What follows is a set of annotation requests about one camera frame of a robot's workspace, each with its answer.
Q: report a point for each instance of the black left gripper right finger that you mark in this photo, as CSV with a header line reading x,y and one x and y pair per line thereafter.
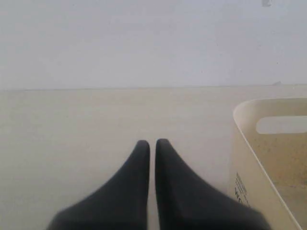
x,y
186,202

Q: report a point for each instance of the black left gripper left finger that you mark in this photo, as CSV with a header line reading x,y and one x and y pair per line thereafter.
x,y
120,204

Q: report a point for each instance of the cream plastic bin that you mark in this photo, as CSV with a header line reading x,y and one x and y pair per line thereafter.
x,y
268,171

